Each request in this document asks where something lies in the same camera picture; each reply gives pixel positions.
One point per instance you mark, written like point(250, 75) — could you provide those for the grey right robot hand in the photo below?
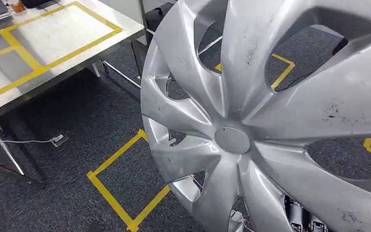
point(300, 219)

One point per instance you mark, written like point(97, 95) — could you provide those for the silver plastic hubcap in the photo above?
point(233, 141)

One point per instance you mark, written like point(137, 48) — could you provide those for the steel floor socket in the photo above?
point(59, 140)

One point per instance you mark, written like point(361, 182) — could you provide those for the yellow bench tape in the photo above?
point(20, 51)

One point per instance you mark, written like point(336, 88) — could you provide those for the small orange object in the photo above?
point(18, 7)

